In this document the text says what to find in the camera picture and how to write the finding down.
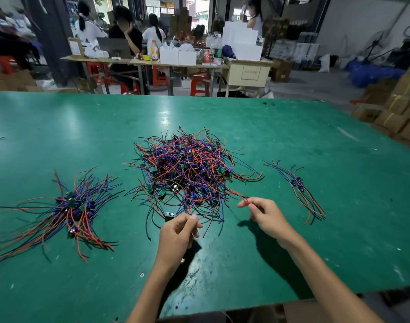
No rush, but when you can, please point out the person's right hand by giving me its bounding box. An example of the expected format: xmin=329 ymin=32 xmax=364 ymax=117
xmin=236 ymin=196 xmax=303 ymax=246

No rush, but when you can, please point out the person's left hand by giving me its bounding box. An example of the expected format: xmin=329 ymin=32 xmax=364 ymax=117
xmin=154 ymin=212 xmax=204 ymax=273

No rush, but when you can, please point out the small wire bundle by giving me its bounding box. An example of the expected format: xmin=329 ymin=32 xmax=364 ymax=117
xmin=263 ymin=160 xmax=319 ymax=221

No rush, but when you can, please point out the pile of wires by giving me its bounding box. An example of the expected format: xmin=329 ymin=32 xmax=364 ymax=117
xmin=124 ymin=126 xmax=265 ymax=240

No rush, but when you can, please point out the person's left forearm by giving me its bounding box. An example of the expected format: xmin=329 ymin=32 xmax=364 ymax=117
xmin=126 ymin=262 xmax=182 ymax=323

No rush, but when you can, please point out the person's right forearm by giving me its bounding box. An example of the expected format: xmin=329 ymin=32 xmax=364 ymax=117
xmin=286 ymin=235 xmax=384 ymax=323

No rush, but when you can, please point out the cream cabinet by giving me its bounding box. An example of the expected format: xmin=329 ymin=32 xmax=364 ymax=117
xmin=220 ymin=59 xmax=273 ymax=98

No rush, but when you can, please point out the brown cardboard box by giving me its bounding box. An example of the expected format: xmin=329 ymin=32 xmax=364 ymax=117
xmin=270 ymin=58 xmax=293 ymax=83

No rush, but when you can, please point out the red plastic stool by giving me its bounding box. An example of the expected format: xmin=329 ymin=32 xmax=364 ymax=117
xmin=189 ymin=72 xmax=211 ymax=97
xmin=151 ymin=65 xmax=170 ymax=87
xmin=87 ymin=61 xmax=112 ymax=88
xmin=0 ymin=56 xmax=16 ymax=74

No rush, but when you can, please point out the heap of blue bags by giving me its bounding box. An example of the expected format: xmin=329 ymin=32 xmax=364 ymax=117
xmin=346 ymin=60 xmax=404 ymax=89

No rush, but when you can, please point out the stack of white boxes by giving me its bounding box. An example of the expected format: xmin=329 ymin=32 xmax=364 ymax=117
xmin=222 ymin=21 xmax=264 ymax=62

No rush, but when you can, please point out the long wooden work table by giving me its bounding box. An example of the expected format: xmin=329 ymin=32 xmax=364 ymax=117
xmin=61 ymin=56 xmax=273 ymax=97

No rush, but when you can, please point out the row of white containers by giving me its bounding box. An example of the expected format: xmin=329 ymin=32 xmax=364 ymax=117
xmin=159 ymin=42 xmax=198 ymax=66

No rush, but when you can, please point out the grey laptop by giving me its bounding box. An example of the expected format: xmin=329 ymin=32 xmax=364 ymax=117
xmin=97 ymin=37 xmax=132 ymax=59

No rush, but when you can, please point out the row of cardboard boxes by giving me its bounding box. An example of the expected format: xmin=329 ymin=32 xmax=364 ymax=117
xmin=0 ymin=69 xmax=37 ymax=92

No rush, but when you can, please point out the dark pillar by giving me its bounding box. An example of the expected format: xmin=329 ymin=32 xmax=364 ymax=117
xmin=23 ymin=0 xmax=81 ymax=85

